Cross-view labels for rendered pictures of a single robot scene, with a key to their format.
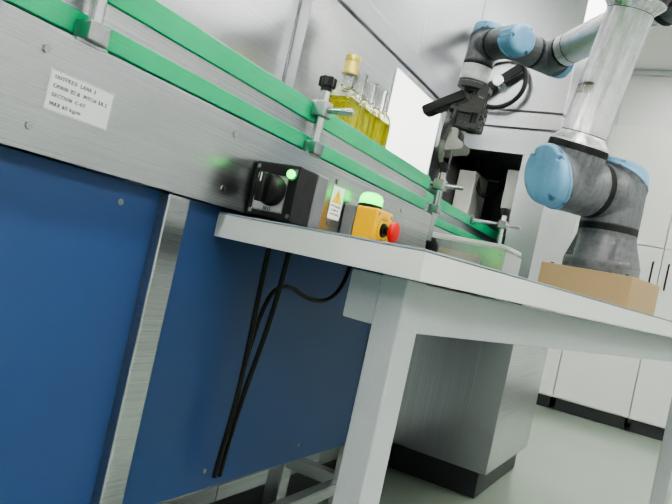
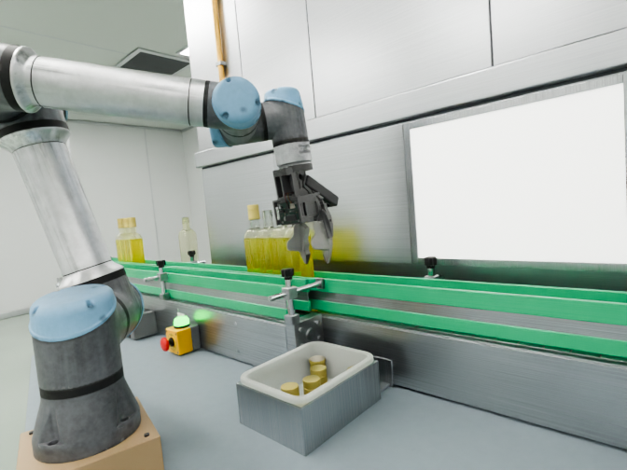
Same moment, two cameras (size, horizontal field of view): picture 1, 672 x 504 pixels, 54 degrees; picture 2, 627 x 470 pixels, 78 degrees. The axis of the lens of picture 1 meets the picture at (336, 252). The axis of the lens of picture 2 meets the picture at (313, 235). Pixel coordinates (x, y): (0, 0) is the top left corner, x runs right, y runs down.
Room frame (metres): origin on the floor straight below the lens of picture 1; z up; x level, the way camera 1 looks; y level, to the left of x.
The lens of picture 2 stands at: (1.88, -1.03, 1.14)
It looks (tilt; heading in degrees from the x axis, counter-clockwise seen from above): 4 degrees down; 104
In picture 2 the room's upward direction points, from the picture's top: 5 degrees counter-clockwise
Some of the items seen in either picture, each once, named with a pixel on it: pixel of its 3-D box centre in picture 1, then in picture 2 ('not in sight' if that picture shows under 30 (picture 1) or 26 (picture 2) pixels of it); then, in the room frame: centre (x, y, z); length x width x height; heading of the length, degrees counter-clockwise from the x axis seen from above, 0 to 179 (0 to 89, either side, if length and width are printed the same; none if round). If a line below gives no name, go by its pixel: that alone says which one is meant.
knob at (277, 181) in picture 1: (266, 187); not in sight; (0.91, 0.11, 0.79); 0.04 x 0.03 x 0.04; 62
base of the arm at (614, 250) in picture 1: (603, 250); (86, 403); (1.35, -0.54, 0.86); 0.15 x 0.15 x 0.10
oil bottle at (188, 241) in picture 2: not in sight; (188, 248); (0.96, 0.42, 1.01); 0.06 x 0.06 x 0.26; 62
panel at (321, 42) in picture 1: (376, 114); (403, 195); (1.86, -0.03, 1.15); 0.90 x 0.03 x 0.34; 152
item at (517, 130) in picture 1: (545, 68); not in sight; (2.70, -0.68, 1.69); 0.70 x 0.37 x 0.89; 152
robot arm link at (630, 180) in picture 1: (612, 193); (78, 331); (1.35, -0.53, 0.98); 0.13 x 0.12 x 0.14; 115
